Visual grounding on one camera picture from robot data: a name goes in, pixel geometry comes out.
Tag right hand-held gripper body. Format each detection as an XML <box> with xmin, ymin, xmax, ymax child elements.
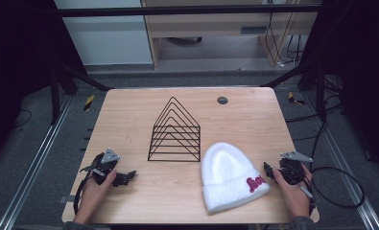
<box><xmin>277</xmin><ymin>150</ymin><xmax>314</xmax><ymax>187</ymax></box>

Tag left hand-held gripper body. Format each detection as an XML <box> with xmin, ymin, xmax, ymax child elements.
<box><xmin>88</xmin><ymin>148</ymin><xmax>121</xmax><ymax>186</ymax></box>

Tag white knit beanie hat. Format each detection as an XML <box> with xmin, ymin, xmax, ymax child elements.
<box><xmin>200</xmin><ymin>141</ymin><xmax>272</xmax><ymax>215</ymax></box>

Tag black wire rack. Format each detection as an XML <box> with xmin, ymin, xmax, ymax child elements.
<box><xmin>147</xmin><ymin>96</ymin><xmax>201</xmax><ymax>163</ymax></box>

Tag person's right hand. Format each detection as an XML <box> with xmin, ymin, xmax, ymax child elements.
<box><xmin>272</xmin><ymin>163</ymin><xmax>314</xmax><ymax>219</ymax></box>

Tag person's left hand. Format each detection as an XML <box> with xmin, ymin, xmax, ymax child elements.
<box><xmin>81</xmin><ymin>169</ymin><xmax>118</xmax><ymax>213</ymax></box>

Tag yellow black striped tape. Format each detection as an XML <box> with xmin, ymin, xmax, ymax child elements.
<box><xmin>287</xmin><ymin>91</ymin><xmax>307</xmax><ymax>106</ymax></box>
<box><xmin>83</xmin><ymin>94</ymin><xmax>96</xmax><ymax>112</ymax></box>

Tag white cabinet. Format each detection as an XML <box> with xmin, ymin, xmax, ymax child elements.
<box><xmin>53</xmin><ymin>0</ymin><xmax>154</xmax><ymax>67</ymax></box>

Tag black curtain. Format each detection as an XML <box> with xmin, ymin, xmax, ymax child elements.
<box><xmin>0</xmin><ymin>0</ymin><xmax>86</xmax><ymax>172</ymax></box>
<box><xmin>299</xmin><ymin>0</ymin><xmax>379</xmax><ymax>180</ymax></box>

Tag light wooden desk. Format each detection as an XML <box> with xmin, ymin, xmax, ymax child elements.
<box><xmin>140</xmin><ymin>0</ymin><xmax>323</xmax><ymax>70</ymax></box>

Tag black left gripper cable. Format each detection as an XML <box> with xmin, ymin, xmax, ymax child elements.
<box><xmin>72</xmin><ymin>152</ymin><xmax>106</xmax><ymax>216</ymax></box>

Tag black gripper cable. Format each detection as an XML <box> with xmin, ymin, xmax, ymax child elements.
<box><xmin>72</xmin><ymin>152</ymin><xmax>106</xmax><ymax>216</ymax></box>
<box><xmin>309</xmin><ymin>165</ymin><xmax>367</xmax><ymax>210</ymax></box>

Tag black floor cables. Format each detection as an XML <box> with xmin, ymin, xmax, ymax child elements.
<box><xmin>284</xmin><ymin>76</ymin><xmax>346</xmax><ymax>167</ymax></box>

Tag grey table edge bracket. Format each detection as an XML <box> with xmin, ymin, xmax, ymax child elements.
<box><xmin>58</xmin><ymin>194</ymin><xmax>77</xmax><ymax>205</ymax></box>

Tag aluminium floor rail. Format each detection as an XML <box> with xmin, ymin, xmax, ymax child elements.
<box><xmin>0</xmin><ymin>95</ymin><xmax>75</xmax><ymax>230</ymax></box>
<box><xmin>304</xmin><ymin>91</ymin><xmax>379</xmax><ymax>230</ymax></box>

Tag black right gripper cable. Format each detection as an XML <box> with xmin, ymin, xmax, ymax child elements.
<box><xmin>309</xmin><ymin>165</ymin><xmax>367</xmax><ymax>210</ymax></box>

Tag black upright frame post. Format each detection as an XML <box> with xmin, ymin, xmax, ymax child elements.
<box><xmin>49</xmin><ymin>65</ymin><xmax>62</xmax><ymax>127</ymax></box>

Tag black diagonal frame strut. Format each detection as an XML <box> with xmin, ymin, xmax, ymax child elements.
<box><xmin>259</xmin><ymin>62</ymin><xmax>310</xmax><ymax>89</ymax></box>
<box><xmin>59</xmin><ymin>62</ymin><xmax>113</xmax><ymax>93</ymax></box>

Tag thin black floor cable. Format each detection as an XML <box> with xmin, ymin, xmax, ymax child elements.
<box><xmin>14</xmin><ymin>108</ymin><xmax>34</xmax><ymax>129</ymax></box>

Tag hanging cables under desk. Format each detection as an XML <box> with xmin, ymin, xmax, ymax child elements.
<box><xmin>264</xmin><ymin>0</ymin><xmax>304</xmax><ymax>69</ymax></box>

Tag black horizontal frame bar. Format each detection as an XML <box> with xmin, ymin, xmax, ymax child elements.
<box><xmin>57</xmin><ymin>4</ymin><xmax>323</xmax><ymax>18</ymax></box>

